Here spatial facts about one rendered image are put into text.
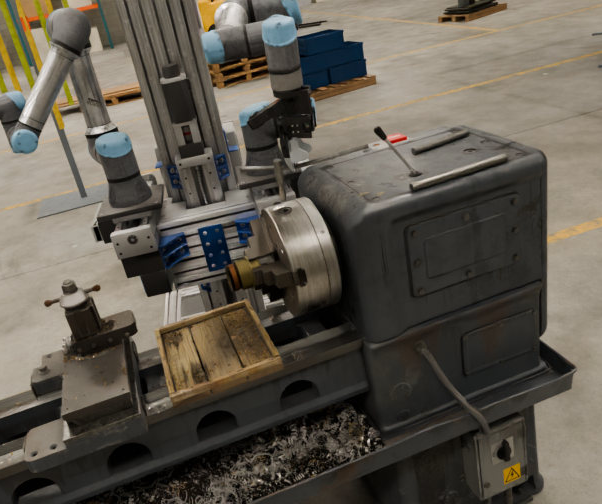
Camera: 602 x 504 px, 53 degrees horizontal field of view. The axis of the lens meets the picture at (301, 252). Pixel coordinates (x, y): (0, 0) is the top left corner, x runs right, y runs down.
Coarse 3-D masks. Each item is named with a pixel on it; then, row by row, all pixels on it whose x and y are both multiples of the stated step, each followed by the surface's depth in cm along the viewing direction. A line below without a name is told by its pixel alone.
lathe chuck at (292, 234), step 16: (272, 208) 164; (272, 224) 160; (288, 224) 158; (304, 224) 158; (272, 240) 167; (288, 240) 155; (304, 240) 156; (272, 256) 175; (288, 256) 154; (304, 256) 155; (320, 256) 156; (304, 272) 156; (320, 272) 157; (288, 288) 166; (304, 288) 157; (320, 288) 159; (288, 304) 174; (304, 304) 161; (320, 304) 164
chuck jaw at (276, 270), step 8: (272, 264) 164; (280, 264) 163; (256, 272) 162; (264, 272) 160; (272, 272) 159; (280, 272) 157; (288, 272) 157; (296, 272) 156; (256, 280) 163; (264, 280) 163; (272, 280) 161; (280, 280) 156; (288, 280) 157; (296, 280) 156; (304, 280) 157; (280, 288) 157
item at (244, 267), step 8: (240, 264) 164; (248, 264) 164; (256, 264) 166; (232, 272) 163; (240, 272) 163; (248, 272) 164; (232, 280) 163; (240, 280) 164; (248, 280) 164; (232, 288) 164; (240, 288) 166; (248, 288) 166
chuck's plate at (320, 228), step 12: (300, 204) 163; (312, 204) 163; (312, 216) 159; (324, 228) 158; (324, 240) 157; (324, 252) 156; (336, 264) 158; (336, 276) 159; (336, 288) 161; (336, 300) 166
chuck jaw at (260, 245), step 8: (256, 224) 169; (264, 224) 170; (256, 232) 169; (264, 232) 169; (248, 240) 168; (256, 240) 168; (264, 240) 169; (248, 248) 167; (256, 248) 168; (264, 248) 168; (272, 248) 168; (248, 256) 167; (256, 256) 167; (264, 256) 170
